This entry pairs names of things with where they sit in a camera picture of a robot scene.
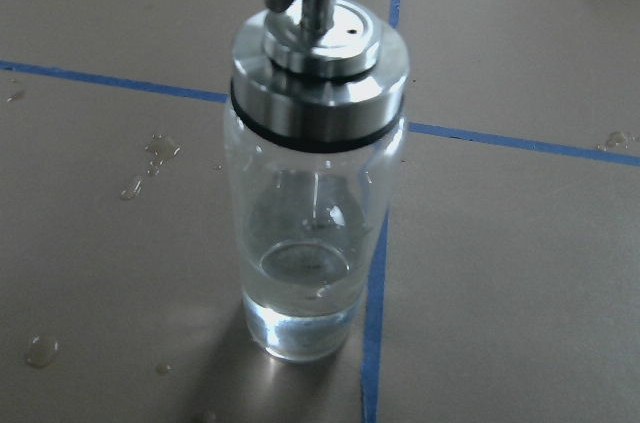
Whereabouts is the clear glass sauce bottle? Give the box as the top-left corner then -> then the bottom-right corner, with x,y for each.
224,0 -> 410,363

